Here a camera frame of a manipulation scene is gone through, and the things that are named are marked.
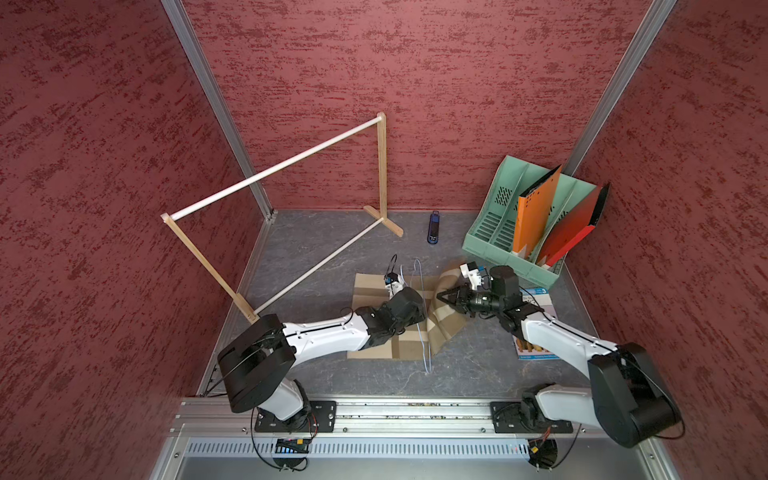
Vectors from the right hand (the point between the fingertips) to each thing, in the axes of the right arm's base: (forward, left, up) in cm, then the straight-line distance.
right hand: (436, 302), depth 82 cm
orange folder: (+22, -30, +13) cm, 39 cm away
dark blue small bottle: (+39, -4, -14) cm, 41 cm away
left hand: (-1, +4, -4) cm, 6 cm away
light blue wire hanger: (-4, +4, -9) cm, 11 cm away
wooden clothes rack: (+8, +62, -12) cm, 64 cm away
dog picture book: (-11, -26, -11) cm, 30 cm away
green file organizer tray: (+33, -26, -12) cm, 44 cm away
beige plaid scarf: (-6, 0, -7) cm, 9 cm away
